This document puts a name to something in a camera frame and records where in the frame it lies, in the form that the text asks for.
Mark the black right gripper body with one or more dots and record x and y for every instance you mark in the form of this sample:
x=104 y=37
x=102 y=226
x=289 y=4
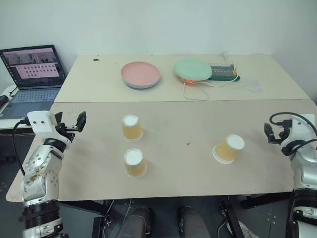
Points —
x=277 y=140

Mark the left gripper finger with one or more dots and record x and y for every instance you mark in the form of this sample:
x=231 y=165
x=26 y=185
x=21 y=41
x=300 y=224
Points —
x=59 y=117
x=81 y=121

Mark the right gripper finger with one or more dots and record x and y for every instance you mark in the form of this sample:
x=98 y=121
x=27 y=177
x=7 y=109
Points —
x=269 y=131
x=284 y=130

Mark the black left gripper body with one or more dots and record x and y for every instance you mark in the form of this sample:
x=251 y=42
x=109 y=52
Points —
x=65 y=132

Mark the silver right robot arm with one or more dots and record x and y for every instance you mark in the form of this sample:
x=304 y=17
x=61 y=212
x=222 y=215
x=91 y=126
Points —
x=305 y=173

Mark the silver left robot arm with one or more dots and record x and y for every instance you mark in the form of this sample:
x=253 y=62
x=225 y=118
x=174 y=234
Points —
x=37 y=171

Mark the yellow paper cup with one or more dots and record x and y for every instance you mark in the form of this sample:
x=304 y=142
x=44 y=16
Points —
x=132 y=130
x=227 y=151
x=135 y=164

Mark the clear plastic bag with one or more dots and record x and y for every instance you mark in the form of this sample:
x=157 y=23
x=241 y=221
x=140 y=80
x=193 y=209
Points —
x=252 y=84

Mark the grey laptop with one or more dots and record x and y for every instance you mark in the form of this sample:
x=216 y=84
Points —
x=32 y=74

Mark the light blue plastic plate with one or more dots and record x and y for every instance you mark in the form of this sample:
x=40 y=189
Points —
x=141 y=86

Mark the green box with metal parts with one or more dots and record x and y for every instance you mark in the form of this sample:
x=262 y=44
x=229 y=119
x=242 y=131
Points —
x=223 y=72

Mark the pink plastic plate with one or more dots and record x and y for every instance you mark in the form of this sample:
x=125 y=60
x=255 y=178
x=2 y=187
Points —
x=140 y=72

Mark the small orange object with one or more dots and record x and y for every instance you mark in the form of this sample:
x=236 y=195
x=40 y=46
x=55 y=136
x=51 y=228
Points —
x=189 y=80

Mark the mint green plastic plate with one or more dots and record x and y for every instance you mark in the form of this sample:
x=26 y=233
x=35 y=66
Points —
x=192 y=69

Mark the dark rounded shape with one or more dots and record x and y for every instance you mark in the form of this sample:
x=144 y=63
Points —
x=138 y=221
x=193 y=223

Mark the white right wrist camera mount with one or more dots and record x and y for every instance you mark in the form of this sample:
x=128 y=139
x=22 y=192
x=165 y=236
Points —
x=301 y=131

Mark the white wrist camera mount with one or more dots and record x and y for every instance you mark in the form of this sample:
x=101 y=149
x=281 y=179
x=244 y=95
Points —
x=301 y=131
x=40 y=122

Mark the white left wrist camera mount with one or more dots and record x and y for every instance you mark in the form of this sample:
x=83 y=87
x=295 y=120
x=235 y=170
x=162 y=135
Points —
x=40 y=122

